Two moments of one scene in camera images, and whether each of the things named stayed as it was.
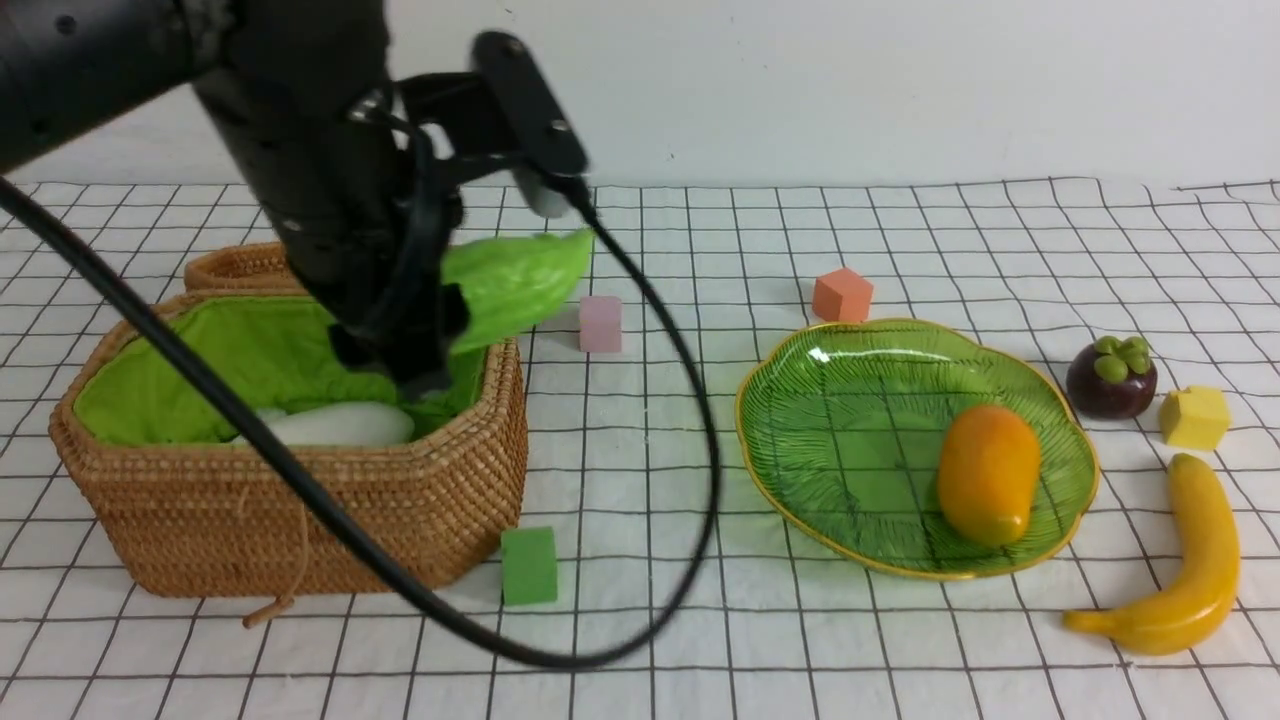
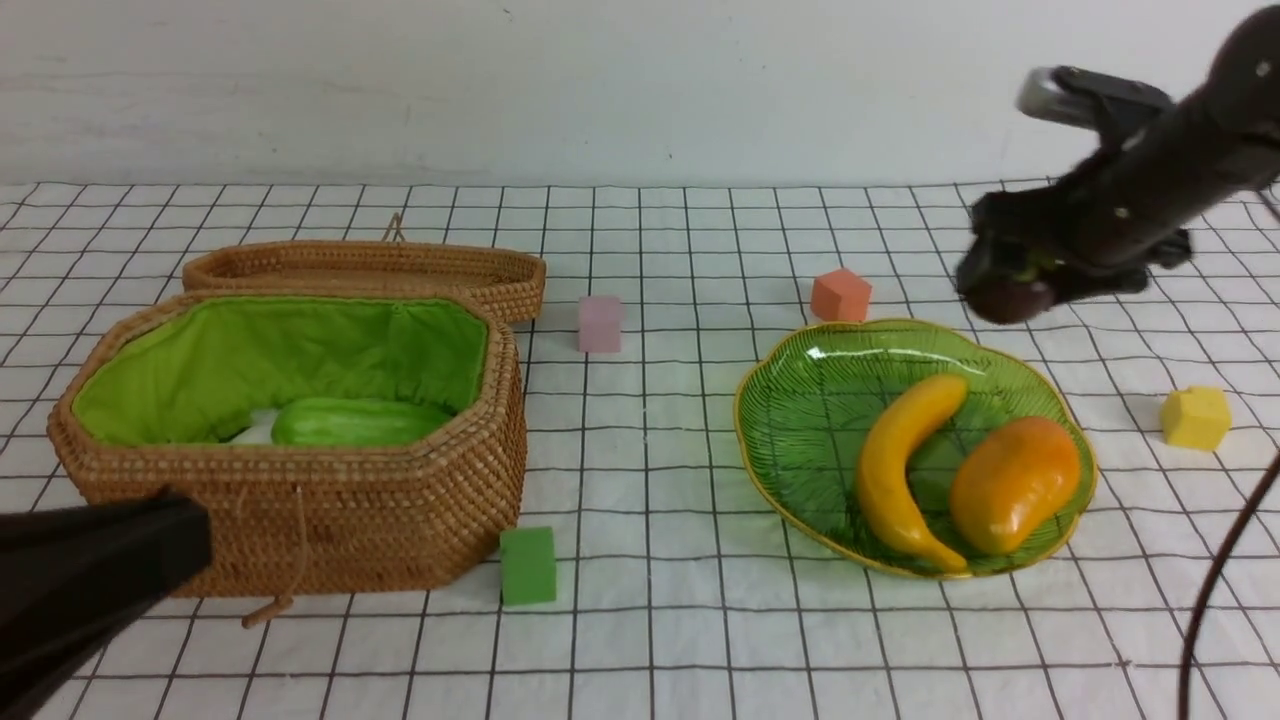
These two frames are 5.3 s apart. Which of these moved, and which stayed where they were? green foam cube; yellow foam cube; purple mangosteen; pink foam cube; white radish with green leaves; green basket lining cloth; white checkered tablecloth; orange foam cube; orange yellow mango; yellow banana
Moved: yellow banana; orange yellow mango; white radish with green leaves; purple mangosteen
Stayed: pink foam cube; green basket lining cloth; white checkered tablecloth; yellow foam cube; green foam cube; orange foam cube
